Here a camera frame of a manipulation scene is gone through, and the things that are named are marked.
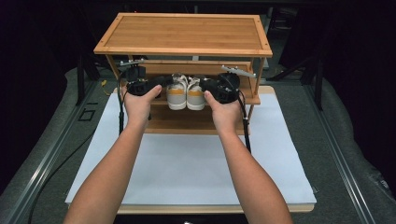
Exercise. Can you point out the small yellow tag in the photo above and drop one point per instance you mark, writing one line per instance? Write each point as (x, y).
(103, 83)

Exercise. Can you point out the person's right hand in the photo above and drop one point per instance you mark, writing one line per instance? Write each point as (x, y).
(225, 115)

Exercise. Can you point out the white sneaker with yellow stripe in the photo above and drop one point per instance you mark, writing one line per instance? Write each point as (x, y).
(195, 95)
(176, 93)

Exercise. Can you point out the wooden shoe rack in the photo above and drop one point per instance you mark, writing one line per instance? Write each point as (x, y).
(186, 34)

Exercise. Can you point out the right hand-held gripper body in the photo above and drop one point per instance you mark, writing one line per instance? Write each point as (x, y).
(225, 90)

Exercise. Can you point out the person's left hand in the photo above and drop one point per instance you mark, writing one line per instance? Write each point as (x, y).
(138, 107)

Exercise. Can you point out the black metal stand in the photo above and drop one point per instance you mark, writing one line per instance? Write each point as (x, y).
(81, 81)
(317, 87)

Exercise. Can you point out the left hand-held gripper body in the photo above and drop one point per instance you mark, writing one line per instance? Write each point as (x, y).
(140, 88)

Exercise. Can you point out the metal floor rail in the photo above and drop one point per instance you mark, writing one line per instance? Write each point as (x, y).
(43, 161)
(342, 161)

